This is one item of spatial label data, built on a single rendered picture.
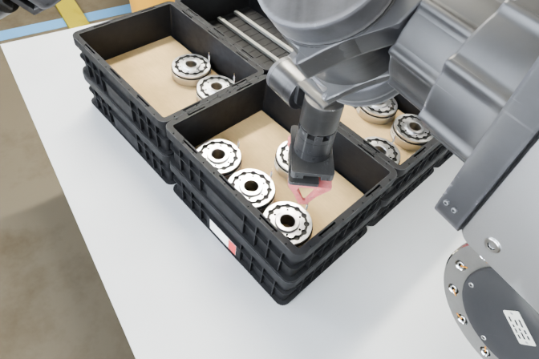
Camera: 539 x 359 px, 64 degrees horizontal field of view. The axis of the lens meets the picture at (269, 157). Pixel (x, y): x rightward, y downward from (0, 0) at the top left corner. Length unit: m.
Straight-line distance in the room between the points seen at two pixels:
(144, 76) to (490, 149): 1.06
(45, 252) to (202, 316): 1.08
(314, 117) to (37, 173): 1.71
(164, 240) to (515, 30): 0.89
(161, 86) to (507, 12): 1.01
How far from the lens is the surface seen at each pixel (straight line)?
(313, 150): 0.63
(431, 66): 0.22
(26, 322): 1.80
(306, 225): 0.86
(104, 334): 1.70
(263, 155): 0.99
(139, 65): 1.24
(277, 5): 0.24
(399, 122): 1.13
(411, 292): 1.04
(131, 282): 0.98
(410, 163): 0.93
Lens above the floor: 1.57
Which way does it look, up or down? 48 degrees down
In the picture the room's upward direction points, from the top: 9 degrees clockwise
